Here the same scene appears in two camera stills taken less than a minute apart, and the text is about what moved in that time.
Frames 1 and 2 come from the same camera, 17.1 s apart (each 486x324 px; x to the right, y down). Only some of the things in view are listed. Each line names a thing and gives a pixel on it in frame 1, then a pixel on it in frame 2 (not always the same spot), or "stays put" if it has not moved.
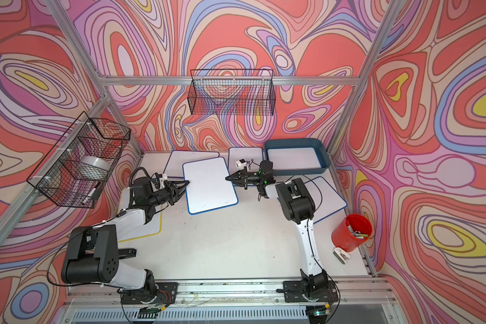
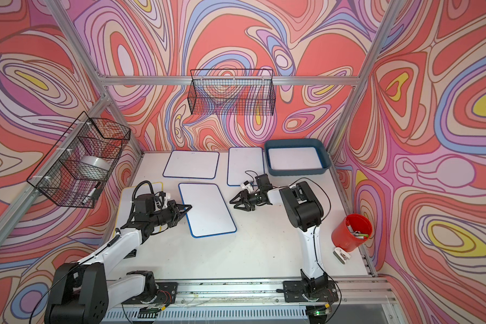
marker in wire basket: x=91 y=193 stays put
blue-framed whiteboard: x=254 y=156 stays put
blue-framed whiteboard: x=208 y=189 to x=306 y=158
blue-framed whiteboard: x=327 y=202 to x=209 y=214
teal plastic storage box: x=297 y=156 stays put
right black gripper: x=242 y=177 to x=244 y=196
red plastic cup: x=352 y=232 stays put
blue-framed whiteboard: x=174 y=168 stays put
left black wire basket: x=77 y=169 stays put
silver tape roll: x=94 y=167 stays put
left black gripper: x=171 y=193 to x=178 y=215
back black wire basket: x=236 y=92 stays put
